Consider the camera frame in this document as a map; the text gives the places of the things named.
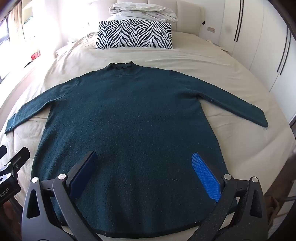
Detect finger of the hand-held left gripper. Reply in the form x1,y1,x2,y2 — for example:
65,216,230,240
0,145,31,180

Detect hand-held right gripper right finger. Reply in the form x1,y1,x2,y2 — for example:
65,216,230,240
187,152,274,241

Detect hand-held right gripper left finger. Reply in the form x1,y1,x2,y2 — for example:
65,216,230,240
21,151,102,241

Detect dark teal knit sweater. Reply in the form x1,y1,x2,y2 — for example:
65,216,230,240
5,61,269,239

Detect bed with beige sheet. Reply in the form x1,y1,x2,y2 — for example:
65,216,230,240
0,30,296,241

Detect zebra print pillow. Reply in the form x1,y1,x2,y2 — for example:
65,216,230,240
95,20,173,50

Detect cream padded headboard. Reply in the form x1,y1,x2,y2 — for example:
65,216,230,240
117,0,205,35

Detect folded white duvet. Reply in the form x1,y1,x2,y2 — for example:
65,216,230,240
109,3,179,23

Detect white wardrobe with black handles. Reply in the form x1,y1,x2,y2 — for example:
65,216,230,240
220,0,296,121

